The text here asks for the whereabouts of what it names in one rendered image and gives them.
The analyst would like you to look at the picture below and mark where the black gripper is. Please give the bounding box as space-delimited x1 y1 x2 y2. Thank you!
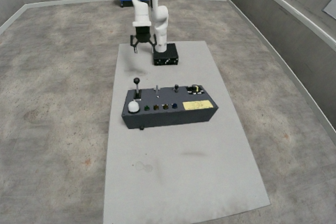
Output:
130 26 157 54

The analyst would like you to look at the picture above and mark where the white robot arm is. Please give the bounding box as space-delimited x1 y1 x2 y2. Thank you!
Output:
132 0 168 52

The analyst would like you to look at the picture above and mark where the dark grey console panel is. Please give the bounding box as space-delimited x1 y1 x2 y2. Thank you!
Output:
121 77 219 130

